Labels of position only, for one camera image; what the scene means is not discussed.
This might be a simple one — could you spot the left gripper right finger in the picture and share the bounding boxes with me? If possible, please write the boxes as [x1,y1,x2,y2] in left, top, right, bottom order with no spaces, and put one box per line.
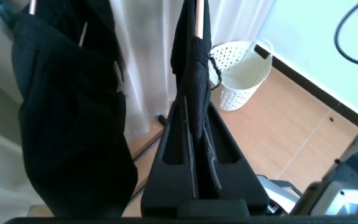
[203,103,270,216]

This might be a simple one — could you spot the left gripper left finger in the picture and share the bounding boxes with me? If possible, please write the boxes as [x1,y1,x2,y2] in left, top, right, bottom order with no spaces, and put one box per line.
[140,95,199,218]

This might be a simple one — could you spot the black garment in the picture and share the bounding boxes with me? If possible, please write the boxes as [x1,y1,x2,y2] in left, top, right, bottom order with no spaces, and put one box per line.
[170,0,224,200]

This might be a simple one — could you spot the black shorts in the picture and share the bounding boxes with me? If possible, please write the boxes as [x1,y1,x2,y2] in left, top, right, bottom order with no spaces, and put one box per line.
[11,0,139,219]

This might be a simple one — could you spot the pink clothes hanger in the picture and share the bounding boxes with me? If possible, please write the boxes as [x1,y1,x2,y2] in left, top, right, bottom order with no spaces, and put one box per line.
[28,0,89,48]
[195,0,205,40]

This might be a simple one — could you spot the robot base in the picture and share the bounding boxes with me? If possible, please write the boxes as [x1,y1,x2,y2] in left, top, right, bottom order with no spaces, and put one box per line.
[255,108,358,218]

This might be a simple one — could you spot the black clothes rack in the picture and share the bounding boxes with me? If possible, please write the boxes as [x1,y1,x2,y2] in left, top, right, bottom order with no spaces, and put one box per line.
[126,114,168,207]

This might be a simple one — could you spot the white laundry basket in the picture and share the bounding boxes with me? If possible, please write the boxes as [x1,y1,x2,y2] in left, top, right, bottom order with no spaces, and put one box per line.
[208,39,275,112]

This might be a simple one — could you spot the black cable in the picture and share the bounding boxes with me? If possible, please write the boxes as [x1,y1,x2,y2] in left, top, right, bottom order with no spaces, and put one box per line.
[334,0,358,68]

